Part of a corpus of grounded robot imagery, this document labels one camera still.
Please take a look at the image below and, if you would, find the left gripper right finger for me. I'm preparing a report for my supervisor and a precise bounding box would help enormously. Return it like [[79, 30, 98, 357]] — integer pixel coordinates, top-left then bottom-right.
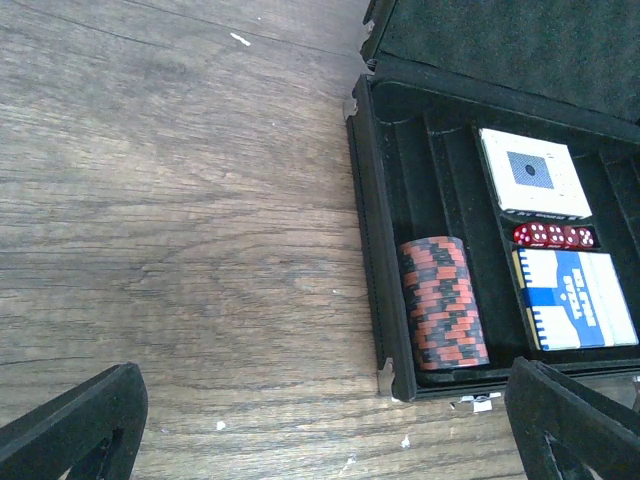
[[505, 357, 639, 479]]

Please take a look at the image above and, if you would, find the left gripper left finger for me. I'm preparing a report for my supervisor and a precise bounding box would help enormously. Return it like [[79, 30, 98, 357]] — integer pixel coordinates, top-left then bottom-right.
[[1, 363, 148, 479]]

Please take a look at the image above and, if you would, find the red black chip stack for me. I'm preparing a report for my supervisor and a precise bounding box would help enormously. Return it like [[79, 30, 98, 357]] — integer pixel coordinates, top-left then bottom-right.
[[399, 236, 489, 372]]

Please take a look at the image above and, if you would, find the black poker case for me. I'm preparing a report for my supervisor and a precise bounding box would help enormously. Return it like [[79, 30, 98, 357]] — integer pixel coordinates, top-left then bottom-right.
[[345, 1, 639, 402]]

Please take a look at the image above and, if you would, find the blue yellow card deck box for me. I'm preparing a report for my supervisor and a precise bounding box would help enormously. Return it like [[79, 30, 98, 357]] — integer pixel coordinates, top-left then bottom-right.
[[512, 248, 639, 351]]

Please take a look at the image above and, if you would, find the white card deck box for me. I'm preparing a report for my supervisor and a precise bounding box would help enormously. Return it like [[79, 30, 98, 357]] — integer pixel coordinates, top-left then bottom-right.
[[478, 128, 592, 220]]

